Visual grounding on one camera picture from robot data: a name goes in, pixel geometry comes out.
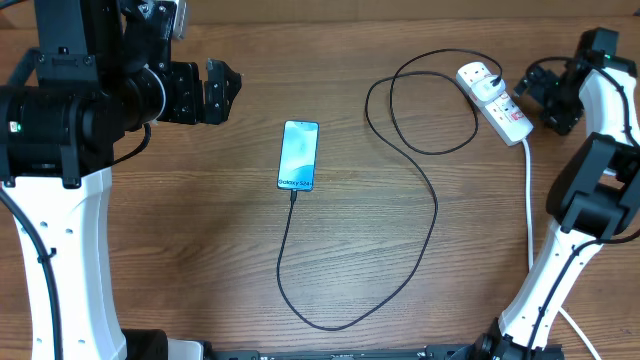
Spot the smartphone with blue-white screen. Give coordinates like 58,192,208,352
277,120,319,192

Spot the black USB-C charging cable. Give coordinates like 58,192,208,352
275,48,504,333

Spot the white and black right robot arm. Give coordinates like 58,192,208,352
454,27,639,359

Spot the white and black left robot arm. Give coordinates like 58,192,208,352
1,0,242,359

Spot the white charger adapter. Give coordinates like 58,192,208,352
471,75,506,103

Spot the white power strip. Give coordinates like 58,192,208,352
456,62,533,146

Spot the white power strip cord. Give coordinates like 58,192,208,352
520,138,604,360

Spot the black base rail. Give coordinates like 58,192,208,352
199,324,566,360

